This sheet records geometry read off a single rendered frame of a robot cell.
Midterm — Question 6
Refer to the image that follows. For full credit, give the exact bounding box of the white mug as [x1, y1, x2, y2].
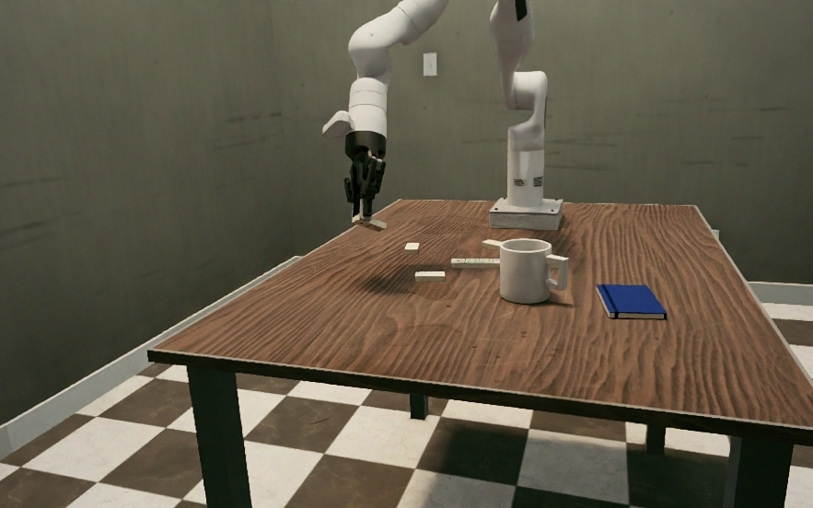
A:
[500, 238, 568, 304]

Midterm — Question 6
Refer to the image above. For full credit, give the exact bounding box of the blue notebook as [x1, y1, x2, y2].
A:
[597, 284, 667, 320]

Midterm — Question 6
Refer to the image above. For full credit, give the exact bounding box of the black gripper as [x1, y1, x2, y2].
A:
[344, 131, 387, 221]

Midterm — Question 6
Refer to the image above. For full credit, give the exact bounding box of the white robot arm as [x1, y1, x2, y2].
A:
[322, 0, 548, 207]

